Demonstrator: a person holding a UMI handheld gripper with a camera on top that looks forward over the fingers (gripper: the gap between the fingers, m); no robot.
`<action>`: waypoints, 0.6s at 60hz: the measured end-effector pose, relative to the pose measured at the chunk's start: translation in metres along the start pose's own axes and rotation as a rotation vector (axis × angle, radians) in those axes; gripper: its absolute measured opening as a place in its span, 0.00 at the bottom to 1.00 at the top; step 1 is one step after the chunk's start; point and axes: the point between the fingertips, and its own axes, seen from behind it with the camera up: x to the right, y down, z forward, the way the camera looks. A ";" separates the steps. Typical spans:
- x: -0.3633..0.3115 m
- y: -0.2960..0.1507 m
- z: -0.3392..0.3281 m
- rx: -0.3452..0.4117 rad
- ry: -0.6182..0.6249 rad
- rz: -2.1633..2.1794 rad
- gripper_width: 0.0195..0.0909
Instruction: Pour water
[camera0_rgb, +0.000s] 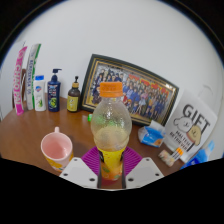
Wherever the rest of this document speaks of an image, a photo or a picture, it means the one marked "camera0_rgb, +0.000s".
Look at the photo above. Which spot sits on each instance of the tall white printed box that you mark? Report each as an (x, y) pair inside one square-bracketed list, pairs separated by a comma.
[(32, 76)]

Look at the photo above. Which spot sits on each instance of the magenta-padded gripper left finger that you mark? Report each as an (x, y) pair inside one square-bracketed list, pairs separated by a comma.
[(90, 161)]

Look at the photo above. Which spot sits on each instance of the dark blue pump bottle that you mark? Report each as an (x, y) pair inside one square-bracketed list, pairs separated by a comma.
[(54, 96)]

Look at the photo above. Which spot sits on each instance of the pink yellow flowered mug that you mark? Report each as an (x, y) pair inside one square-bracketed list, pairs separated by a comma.
[(56, 150)]

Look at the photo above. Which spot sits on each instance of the small green box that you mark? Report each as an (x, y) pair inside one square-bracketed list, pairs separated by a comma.
[(90, 117)]

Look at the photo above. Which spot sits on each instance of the colourful puzzle cube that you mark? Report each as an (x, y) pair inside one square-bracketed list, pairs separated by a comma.
[(178, 154)]

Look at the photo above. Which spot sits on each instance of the blue detergent bottle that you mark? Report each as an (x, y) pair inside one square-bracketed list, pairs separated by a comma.
[(200, 157)]

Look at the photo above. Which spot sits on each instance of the framed group photo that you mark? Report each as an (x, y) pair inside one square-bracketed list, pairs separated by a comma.
[(146, 90)]

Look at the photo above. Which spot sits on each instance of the white printed paper bag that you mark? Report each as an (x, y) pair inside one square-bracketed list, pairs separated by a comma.
[(193, 126)]

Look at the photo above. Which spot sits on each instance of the amber pump bottle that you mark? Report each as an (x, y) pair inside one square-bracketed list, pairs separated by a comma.
[(73, 100)]

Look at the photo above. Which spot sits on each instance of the orange-capped juice bottle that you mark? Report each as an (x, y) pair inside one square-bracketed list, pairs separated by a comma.
[(111, 133)]

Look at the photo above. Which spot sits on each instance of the blue tissue pack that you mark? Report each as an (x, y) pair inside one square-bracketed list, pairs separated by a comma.
[(151, 135)]

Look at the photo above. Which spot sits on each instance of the patterned snack packet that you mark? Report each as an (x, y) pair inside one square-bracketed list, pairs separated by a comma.
[(165, 157)]

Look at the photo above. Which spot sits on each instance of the white shampoo bottle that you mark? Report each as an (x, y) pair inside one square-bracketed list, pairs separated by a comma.
[(40, 96)]

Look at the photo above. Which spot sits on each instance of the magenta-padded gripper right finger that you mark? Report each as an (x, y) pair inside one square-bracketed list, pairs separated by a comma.
[(133, 160)]

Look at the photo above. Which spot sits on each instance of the brown wooden chair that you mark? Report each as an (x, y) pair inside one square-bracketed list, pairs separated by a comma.
[(24, 83)]

